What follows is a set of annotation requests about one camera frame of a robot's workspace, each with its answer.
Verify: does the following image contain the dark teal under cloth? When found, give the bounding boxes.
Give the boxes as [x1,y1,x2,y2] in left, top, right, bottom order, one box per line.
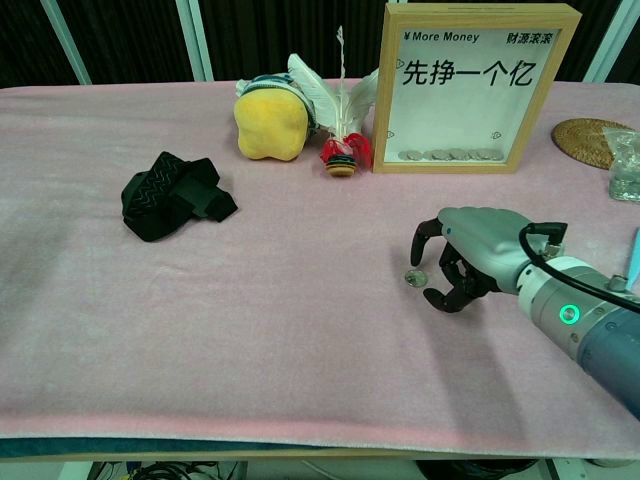
[0,436,326,459]

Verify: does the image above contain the light blue plastic spoon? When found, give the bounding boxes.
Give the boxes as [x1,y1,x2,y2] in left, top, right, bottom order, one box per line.
[627,227,640,291]

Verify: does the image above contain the pale teal partition post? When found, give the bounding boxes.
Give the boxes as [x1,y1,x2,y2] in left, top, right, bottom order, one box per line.
[176,0,216,82]
[39,0,94,85]
[582,0,640,84]

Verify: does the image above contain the wooden frame money box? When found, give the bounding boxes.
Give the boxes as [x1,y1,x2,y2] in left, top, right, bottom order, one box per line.
[372,3,584,176]

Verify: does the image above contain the black cables on floor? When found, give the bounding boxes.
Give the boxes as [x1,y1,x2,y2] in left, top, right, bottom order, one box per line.
[92,459,242,480]

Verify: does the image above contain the black folded cloth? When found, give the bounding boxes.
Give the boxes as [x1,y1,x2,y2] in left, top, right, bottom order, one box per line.
[121,151,239,244]

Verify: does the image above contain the round woven rattan coaster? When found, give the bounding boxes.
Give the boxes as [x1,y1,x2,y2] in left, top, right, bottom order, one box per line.
[551,118,636,171]

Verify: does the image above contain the clear plastic bag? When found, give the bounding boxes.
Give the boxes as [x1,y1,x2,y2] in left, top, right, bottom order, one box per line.
[602,125,640,203]

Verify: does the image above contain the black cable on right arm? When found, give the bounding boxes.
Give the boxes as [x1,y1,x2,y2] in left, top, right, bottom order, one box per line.
[517,222,640,315]

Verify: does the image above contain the white feather shuttlecock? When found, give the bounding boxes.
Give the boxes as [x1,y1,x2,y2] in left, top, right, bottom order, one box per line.
[287,25,381,179]

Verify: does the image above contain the yellow plush toy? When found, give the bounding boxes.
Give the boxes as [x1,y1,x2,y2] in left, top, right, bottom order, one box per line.
[233,73,316,163]

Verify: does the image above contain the right robot hand grey black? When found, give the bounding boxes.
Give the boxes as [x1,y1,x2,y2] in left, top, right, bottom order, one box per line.
[409,205,547,314]

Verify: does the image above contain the pink table cloth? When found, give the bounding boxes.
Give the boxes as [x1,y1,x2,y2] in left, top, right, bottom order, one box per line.
[0,78,640,460]

